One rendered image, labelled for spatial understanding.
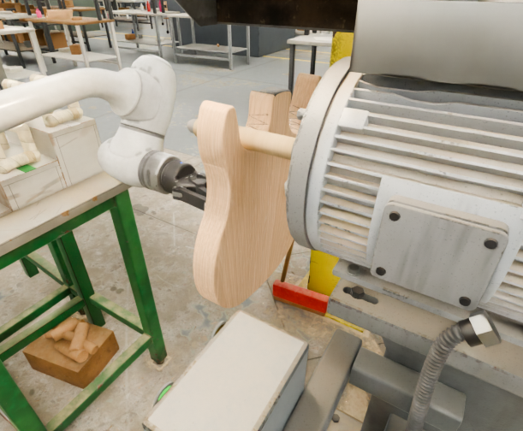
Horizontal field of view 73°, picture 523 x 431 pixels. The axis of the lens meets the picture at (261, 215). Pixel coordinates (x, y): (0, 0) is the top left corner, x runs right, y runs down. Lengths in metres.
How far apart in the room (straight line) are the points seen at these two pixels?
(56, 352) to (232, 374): 1.49
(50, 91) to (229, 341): 0.54
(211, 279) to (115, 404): 1.23
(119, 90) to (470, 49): 0.64
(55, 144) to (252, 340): 0.90
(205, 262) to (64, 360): 1.29
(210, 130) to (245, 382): 0.31
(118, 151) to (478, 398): 0.77
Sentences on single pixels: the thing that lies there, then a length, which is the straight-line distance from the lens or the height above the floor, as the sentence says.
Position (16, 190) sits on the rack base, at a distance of 1.16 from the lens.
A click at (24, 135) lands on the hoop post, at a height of 1.10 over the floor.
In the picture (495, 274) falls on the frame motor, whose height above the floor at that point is 1.23.
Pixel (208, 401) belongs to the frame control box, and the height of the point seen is 1.12.
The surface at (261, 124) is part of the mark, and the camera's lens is 0.59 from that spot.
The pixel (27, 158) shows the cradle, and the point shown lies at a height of 1.04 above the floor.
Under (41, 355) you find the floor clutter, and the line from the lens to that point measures 1.86.
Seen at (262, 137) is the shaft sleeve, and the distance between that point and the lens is 0.53.
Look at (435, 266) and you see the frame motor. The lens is 0.36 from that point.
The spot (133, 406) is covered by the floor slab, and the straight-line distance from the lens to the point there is 1.73.
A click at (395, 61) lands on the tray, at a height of 1.39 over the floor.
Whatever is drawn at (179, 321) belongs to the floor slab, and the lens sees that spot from 1.94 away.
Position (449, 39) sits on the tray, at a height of 1.41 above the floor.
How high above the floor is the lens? 1.45
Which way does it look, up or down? 33 degrees down
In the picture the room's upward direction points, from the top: straight up
